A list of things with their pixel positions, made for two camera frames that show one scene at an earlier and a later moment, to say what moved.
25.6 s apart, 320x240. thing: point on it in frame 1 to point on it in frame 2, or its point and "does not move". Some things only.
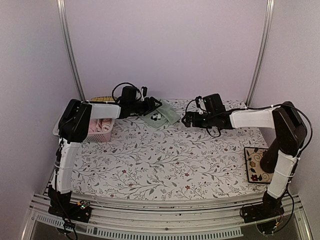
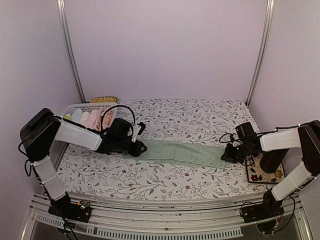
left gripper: x=154 y=107 to x=136 y=151
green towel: x=164 y=113 to x=200 y=153
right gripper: x=196 y=123 to x=228 y=156
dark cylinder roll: x=269 y=159 does not move
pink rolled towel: x=93 y=127 does not move
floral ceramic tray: x=255 y=172 does not move
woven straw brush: x=103 y=99 does not move
